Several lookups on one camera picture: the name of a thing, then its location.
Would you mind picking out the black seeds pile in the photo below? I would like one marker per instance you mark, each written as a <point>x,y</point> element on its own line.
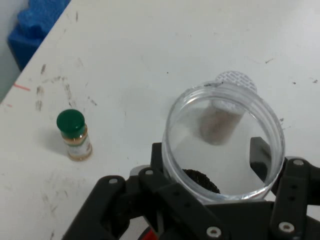
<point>200,179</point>

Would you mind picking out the cinnamon stick jar white lid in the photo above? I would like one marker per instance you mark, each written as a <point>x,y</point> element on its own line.
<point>237,80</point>

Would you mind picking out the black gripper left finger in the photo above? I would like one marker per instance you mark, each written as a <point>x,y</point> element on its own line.
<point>120,207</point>

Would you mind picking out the small green-capped spice bottle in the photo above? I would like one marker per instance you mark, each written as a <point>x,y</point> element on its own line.
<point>75,140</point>

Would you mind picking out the dark blue foam block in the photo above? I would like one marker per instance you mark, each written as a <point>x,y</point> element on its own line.
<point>30,30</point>

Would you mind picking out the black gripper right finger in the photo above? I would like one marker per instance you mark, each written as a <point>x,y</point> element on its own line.
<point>290,200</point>

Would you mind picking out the tall clear plastic jar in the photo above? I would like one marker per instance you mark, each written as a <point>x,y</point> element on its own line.
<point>187,140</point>

